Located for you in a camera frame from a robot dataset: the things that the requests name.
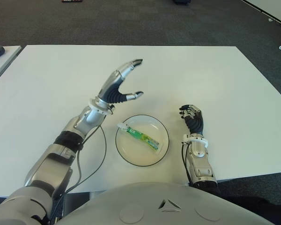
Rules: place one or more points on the white side table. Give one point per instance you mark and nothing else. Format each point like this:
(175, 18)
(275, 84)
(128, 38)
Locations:
(1, 65)

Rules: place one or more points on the green white toothpaste tube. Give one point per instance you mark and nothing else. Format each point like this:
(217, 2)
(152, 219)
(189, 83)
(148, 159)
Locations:
(140, 137)

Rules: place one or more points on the robot left arm silver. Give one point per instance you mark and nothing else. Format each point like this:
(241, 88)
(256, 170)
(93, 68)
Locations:
(51, 161)

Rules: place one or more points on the robot left hand silver black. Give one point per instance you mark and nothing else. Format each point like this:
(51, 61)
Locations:
(111, 91)

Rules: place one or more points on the robot right hand silver black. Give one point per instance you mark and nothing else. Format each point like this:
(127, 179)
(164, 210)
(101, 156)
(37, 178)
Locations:
(196, 123)

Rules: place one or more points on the white plate with black rim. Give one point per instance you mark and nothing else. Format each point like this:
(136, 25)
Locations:
(133, 154)

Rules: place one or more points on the silver robot torso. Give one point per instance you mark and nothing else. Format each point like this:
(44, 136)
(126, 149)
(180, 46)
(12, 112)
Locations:
(154, 204)

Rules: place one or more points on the robot right arm silver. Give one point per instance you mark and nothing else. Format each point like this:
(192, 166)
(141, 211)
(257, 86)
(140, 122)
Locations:
(200, 152)

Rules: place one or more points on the white table with black edge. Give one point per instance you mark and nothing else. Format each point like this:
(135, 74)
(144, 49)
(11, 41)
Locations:
(274, 7)

